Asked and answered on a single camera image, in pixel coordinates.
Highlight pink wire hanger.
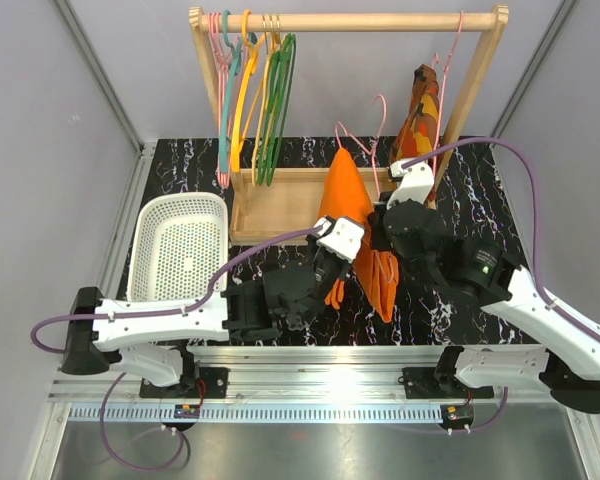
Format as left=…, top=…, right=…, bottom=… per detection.
left=334, top=94, right=400, bottom=284

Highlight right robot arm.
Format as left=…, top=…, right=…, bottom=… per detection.
left=368, top=200, right=600, bottom=414

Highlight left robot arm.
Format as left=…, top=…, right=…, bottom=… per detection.
left=61, top=231, right=361, bottom=397

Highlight camouflage orange trousers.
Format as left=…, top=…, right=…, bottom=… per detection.
left=388, top=63, right=442, bottom=211

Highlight thick yellow hanger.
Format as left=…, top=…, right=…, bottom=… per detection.
left=230, top=9, right=262, bottom=173

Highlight teal hanger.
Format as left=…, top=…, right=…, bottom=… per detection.
left=219, top=10, right=243, bottom=177

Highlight pink hanger holding camouflage trousers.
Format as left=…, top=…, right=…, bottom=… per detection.
left=424, top=11, right=464, bottom=150

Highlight green hanger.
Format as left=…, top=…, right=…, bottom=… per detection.
left=265, top=33, right=297, bottom=186
left=257, top=47, right=284, bottom=187

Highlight wooden clothes rack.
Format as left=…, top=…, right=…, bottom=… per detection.
left=188, top=5, right=509, bottom=245

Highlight white perforated plastic basket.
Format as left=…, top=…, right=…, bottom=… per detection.
left=126, top=192, right=229, bottom=302

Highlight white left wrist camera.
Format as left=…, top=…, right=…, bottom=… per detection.
left=313, top=216, right=365, bottom=263

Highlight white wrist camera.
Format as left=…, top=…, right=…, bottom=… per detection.
left=387, top=158, right=434, bottom=209
left=313, top=216, right=365, bottom=263

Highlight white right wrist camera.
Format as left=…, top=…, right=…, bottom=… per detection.
left=387, top=158, right=434, bottom=209

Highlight aluminium mounting rail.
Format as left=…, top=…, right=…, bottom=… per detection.
left=47, top=344, right=576, bottom=426

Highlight pink wire hangers at left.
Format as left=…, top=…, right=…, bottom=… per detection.
left=208, top=12, right=236, bottom=188

